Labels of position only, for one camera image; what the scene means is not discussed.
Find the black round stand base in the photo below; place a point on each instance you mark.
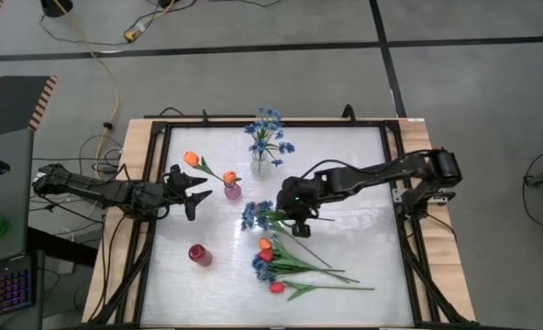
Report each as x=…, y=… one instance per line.
x=56, y=7

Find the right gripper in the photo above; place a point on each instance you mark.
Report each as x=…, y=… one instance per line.
x=294, y=204

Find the keyboard with lit keys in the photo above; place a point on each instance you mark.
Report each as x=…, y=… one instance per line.
x=5, y=289

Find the short orange artificial tulip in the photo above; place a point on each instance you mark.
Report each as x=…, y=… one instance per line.
x=229, y=177

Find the blue artificial flower spray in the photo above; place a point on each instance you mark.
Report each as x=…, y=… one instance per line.
x=258, y=146
x=258, y=266
x=252, y=213

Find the black support beam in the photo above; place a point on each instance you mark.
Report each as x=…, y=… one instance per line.
x=60, y=247

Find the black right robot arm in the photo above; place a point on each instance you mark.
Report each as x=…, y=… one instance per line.
x=381, y=172

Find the red ribbed glass vase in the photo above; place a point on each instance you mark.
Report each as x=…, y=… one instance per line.
x=199, y=254

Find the black aluminium table frame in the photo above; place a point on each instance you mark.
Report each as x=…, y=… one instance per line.
x=368, y=124

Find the clear glass vase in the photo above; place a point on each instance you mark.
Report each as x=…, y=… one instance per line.
x=261, y=169

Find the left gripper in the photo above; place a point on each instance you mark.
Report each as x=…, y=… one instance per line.
x=173, y=188

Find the grey side desk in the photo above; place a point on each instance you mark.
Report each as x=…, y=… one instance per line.
x=14, y=206

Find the large black striped-edge mat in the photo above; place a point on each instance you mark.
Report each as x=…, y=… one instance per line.
x=10, y=105

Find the red artificial tulip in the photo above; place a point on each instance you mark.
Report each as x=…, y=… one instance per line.
x=277, y=287
x=265, y=255

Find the black frame hook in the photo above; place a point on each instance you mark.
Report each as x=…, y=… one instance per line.
x=348, y=112
x=205, y=115

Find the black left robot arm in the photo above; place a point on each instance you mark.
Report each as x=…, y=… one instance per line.
x=92, y=188

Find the white glossy work surface panel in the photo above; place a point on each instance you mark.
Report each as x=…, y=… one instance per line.
x=207, y=302

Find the yellow power plug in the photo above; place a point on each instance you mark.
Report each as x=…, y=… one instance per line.
x=131, y=35

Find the pink glass vase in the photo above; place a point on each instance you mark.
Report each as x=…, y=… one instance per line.
x=233, y=192

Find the thin black bar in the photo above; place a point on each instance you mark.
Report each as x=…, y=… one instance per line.
x=184, y=116

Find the small black floor object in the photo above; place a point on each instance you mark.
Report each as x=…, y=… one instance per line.
x=166, y=3

